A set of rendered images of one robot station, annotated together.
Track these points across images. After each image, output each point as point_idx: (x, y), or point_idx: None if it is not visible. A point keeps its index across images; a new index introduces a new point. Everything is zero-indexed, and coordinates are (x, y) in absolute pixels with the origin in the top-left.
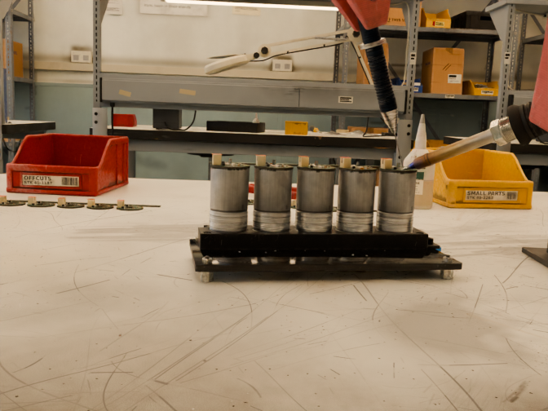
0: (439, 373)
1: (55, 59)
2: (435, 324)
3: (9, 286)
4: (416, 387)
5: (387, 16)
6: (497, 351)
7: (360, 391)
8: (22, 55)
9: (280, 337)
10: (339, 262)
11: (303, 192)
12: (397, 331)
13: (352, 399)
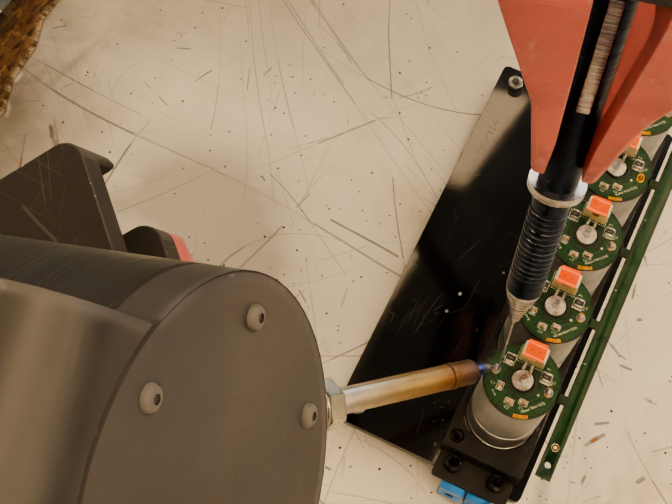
0: (123, 120)
1: None
2: (215, 223)
3: None
4: (117, 82)
5: (531, 163)
6: (122, 212)
7: (142, 40)
8: None
9: (281, 59)
10: (427, 241)
11: None
12: (225, 169)
13: (133, 25)
